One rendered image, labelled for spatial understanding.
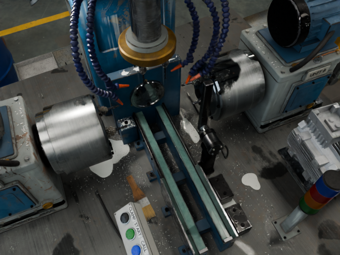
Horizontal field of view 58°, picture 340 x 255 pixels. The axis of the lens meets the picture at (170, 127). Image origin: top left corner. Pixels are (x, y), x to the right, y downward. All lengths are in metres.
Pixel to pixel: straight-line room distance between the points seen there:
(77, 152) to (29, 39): 2.43
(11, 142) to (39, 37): 2.40
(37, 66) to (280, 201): 1.87
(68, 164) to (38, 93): 0.67
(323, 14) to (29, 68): 1.92
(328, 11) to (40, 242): 1.30
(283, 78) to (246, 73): 0.13
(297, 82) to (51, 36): 2.55
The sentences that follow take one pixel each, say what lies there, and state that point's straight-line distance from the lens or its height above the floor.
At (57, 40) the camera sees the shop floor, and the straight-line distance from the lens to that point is 3.27.
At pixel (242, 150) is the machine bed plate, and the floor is 0.80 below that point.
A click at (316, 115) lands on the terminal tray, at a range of 1.15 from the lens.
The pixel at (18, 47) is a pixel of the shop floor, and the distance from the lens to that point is 3.33.
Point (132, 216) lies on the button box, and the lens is 0.94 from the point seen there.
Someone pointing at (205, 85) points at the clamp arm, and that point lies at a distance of 0.97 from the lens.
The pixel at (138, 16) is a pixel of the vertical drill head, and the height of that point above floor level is 1.45.
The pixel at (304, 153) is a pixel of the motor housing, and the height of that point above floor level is 1.03.
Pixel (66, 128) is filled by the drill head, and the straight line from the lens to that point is 1.04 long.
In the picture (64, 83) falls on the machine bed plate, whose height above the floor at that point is 0.80.
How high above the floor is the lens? 1.96
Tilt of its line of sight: 55 degrees down
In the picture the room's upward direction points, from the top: straight up
